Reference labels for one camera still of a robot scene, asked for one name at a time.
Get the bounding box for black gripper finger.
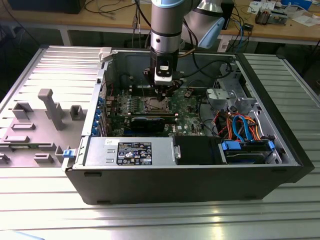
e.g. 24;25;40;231
141;67;164;101
161;71;188;101

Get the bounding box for silver CPU chip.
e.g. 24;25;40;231
149;100;166;111

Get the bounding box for CPU socket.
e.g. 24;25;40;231
140;96;173;114

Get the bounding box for green motherboard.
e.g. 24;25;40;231
104;85;209;138

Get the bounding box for silver metal drive cage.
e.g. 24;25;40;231
205;62;262;120

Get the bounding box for black graphics card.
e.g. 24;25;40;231
124;114;168;133

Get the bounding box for beige case latch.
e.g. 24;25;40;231
98;46;114;63

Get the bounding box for black plastic shroud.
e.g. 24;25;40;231
174;136;223;166

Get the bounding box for upright black box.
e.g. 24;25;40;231
221;0;236;31

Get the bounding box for hard disk blue carrier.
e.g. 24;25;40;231
218;139;276;166

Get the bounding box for silver power supply unit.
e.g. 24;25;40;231
83;136;176;168

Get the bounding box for black PC case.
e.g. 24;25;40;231
61;46;315;206

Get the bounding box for grey parts rack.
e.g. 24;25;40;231
0;88;89;169

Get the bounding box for metal electronics module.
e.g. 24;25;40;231
254;7;288;26

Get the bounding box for printed paper sheets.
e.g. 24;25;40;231
247;1;278;15

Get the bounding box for wooden desk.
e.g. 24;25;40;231
0;0;320;47

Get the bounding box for large black box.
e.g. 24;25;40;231
7;0;82;15

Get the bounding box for white paper sheets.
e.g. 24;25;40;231
291;13;320;28

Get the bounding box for blue cardboard box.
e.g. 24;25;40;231
279;0;313;9

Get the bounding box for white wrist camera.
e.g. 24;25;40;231
153;63;175;86

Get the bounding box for blue data cable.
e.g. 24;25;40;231
231;113;254;144

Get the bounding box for orange wire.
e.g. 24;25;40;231
224;112;264;141

